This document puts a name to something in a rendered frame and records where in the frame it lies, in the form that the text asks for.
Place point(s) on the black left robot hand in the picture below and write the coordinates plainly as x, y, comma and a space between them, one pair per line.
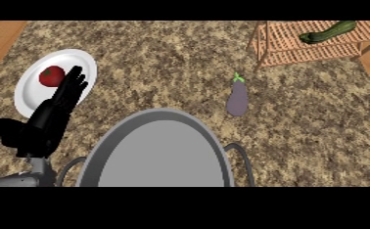
46, 122

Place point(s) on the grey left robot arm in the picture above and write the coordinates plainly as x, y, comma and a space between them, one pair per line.
34, 175

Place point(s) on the wooden tiered shelf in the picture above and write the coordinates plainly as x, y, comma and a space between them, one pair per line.
308, 43

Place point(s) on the green zucchini squash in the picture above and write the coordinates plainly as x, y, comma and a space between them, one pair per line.
327, 32

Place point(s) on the white round plate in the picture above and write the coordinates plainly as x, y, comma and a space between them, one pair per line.
34, 92

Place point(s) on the large grey pot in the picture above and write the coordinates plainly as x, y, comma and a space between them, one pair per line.
159, 154

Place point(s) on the purple eggplant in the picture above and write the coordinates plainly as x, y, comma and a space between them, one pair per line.
238, 99

